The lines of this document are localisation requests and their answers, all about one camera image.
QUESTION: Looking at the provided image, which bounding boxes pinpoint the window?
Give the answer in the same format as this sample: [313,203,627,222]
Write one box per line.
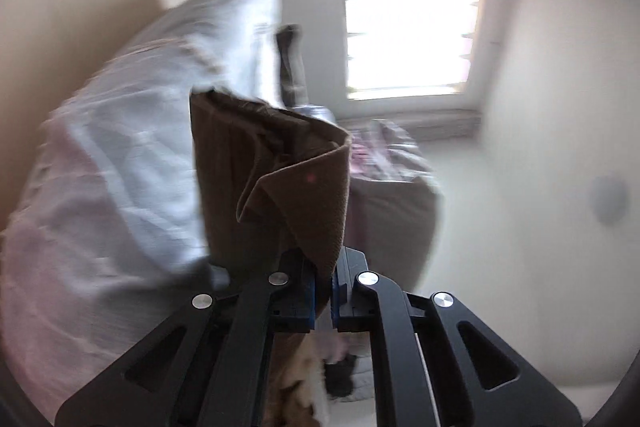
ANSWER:
[341,0,483,100]

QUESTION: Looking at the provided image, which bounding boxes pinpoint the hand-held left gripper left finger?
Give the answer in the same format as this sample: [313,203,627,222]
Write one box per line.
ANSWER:
[55,249,319,427]

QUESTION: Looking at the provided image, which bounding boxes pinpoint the grey crochet bedspread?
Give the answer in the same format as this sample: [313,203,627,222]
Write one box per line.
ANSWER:
[0,0,286,418]

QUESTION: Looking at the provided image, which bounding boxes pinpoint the grey cushion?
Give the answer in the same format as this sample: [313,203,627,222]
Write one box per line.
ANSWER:
[350,172,444,293]

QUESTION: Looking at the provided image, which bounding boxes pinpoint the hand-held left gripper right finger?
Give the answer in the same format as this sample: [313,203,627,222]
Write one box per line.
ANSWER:
[331,248,583,427]

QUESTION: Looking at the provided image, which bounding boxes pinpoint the brown knit sweater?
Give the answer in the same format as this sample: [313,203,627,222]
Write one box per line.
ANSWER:
[189,89,353,427]

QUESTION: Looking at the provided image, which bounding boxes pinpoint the stack of folded clothes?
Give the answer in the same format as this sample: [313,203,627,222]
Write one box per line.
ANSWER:
[277,24,436,182]

